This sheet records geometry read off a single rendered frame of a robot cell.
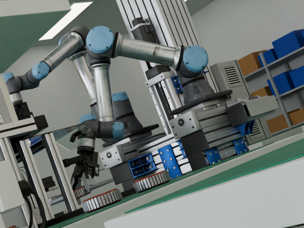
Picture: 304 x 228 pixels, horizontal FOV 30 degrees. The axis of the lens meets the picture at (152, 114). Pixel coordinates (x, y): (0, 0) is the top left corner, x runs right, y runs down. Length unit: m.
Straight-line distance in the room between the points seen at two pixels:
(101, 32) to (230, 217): 1.98
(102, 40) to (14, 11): 1.31
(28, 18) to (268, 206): 0.81
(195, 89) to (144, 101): 7.10
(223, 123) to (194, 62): 0.33
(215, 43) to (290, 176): 9.78
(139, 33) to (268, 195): 2.45
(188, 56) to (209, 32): 7.83
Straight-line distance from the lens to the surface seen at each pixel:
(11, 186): 1.09
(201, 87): 2.60
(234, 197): 0.52
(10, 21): 1.19
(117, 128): 2.41
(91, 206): 1.57
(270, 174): 0.48
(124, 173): 2.82
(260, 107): 2.68
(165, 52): 2.49
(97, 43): 2.45
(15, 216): 1.88
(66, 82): 8.96
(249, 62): 9.14
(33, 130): 1.96
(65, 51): 2.89
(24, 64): 8.74
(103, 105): 2.55
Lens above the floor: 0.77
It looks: 6 degrees up
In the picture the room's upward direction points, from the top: 21 degrees counter-clockwise
